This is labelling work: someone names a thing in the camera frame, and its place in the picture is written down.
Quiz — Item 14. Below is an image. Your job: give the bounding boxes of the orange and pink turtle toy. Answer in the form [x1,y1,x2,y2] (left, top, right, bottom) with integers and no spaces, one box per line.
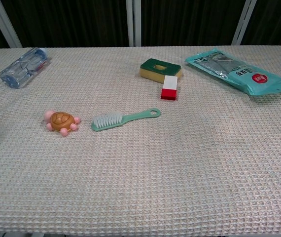
[44,110,81,137]

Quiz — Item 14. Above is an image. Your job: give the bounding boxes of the beige waffle-weave table cloth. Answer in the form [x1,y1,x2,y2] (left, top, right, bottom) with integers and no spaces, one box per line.
[0,45,281,235]

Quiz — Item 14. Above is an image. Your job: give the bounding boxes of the green brush with white bristles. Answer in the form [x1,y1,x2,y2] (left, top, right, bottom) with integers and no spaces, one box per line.
[91,108,162,132]

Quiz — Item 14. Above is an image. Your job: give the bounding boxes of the red and white block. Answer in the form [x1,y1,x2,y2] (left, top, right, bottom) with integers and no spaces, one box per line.
[161,75,179,101]

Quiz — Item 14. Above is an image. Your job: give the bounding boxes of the yellow sponge with green top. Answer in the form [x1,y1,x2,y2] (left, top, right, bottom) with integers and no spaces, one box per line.
[140,58,182,80]

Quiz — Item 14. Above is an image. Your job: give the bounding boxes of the teal packaged gloves bag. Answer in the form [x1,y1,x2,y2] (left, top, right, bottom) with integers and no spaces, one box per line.
[185,48,281,96]

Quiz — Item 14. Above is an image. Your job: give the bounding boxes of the dark curtain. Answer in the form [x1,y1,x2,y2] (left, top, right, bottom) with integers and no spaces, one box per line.
[0,0,281,49]

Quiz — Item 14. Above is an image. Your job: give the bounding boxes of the clear plastic water bottle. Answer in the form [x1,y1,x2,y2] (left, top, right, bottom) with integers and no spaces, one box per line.
[0,47,49,89]

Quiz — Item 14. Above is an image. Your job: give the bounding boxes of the white metal frame post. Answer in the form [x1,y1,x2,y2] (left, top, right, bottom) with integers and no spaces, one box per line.
[126,0,142,47]
[231,0,257,46]
[0,0,23,48]

